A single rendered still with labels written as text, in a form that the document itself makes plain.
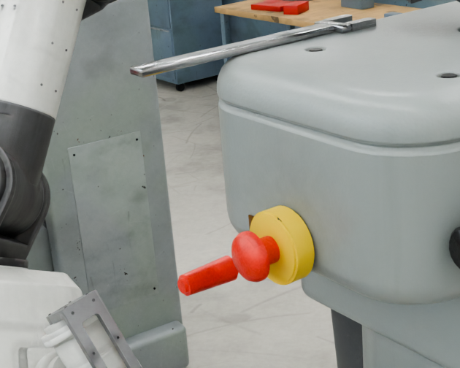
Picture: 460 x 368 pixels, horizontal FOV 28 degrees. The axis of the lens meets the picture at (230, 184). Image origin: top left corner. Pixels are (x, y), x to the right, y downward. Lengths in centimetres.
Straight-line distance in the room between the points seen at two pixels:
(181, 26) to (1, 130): 723
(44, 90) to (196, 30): 729
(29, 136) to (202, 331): 328
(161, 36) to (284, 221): 761
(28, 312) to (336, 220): 37
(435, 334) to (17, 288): 41
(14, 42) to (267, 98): 36
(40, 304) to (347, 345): 222
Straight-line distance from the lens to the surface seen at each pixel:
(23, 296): 93
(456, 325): 76
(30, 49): 98
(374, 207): 64
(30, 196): 98
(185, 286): 80
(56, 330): 83
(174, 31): 813
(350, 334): 304
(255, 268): 69
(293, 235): 69
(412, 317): 79
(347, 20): 87
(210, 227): 528
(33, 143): 98
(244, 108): 73
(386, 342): 89
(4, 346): 90
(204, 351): 405
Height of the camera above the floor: 206
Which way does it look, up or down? 20 degrees down
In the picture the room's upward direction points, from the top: 5 degrees counter-clockwise
